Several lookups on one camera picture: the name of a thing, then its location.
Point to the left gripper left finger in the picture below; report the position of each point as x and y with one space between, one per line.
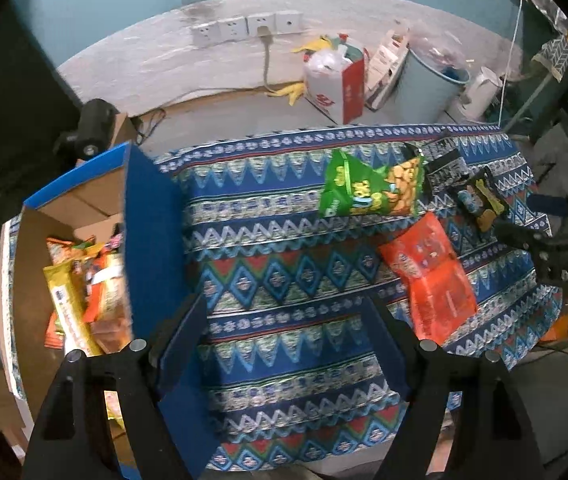
171 349

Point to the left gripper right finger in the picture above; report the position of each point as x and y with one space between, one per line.
397 349

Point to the red snack bag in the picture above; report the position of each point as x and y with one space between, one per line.
440 295

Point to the yellow long snack pack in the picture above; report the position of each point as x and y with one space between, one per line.
69 308

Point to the black yellow cookie bag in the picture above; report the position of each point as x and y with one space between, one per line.
479 198

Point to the black printed snack bag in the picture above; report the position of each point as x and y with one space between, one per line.
443 164

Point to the green snack bag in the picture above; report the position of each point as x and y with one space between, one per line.
353 188

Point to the orange chips bag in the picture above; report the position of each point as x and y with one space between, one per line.
99 275

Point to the patterned blue table cloth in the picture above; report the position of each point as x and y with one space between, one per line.
280 369

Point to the blue cardboard box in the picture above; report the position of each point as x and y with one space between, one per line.
76 400

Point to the white electric kettle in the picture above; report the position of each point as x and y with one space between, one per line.
477 96

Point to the light blue trash bin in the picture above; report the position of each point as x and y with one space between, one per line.
424 92

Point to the small cardboard box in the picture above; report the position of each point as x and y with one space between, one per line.
124 129

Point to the black round speaker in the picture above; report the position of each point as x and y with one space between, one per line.
65 145

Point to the white flat carton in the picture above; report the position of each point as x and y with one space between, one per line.
385 67

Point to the dark hanging garment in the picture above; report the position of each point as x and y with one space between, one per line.
36 107

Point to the red white paper bag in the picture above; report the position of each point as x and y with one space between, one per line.
334 71

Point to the white wall socket strip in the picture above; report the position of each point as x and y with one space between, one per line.
255 25

